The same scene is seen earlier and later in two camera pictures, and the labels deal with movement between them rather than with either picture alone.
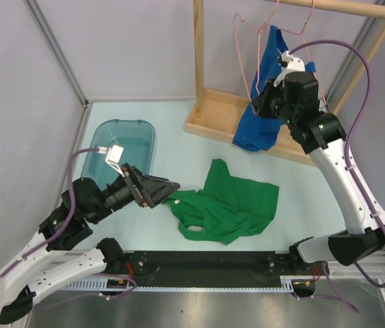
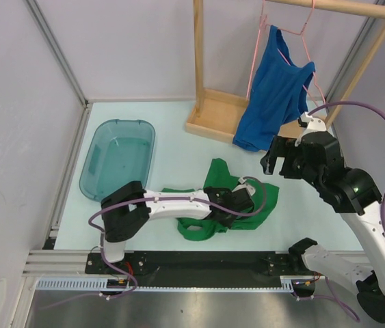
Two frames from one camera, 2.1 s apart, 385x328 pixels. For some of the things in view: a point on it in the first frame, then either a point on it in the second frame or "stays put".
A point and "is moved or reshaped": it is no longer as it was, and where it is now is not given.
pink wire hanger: [258, 32] is moved or reshaped
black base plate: [210, 268] stays put
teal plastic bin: [137, 139] stays put
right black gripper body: [272, 104] to [285, 146]
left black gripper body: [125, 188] to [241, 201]
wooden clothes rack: [219, 115] stays put
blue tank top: [255, 132] stays put
